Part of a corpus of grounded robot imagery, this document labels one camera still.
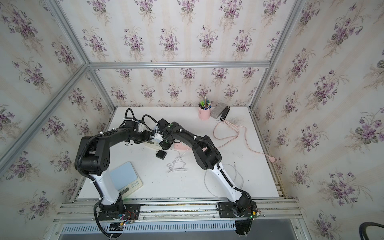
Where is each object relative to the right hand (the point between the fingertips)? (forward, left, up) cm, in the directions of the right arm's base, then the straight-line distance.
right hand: (166, 145), depth 98 cm
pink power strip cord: (-7, -69, -4) cm, 70 cm away
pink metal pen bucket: (+25, -26, +4) cm, 36 cm away
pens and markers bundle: (+31, -26, +9) cm, 41 cm away
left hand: (+4, +11, +1) cm, 12 cm away
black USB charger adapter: (-8, +2, +3) cm, 9 cm away
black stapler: (+31, -43, -1) cm, 53 cm away
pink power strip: (-2, -11, +1) cm, 11 cm away
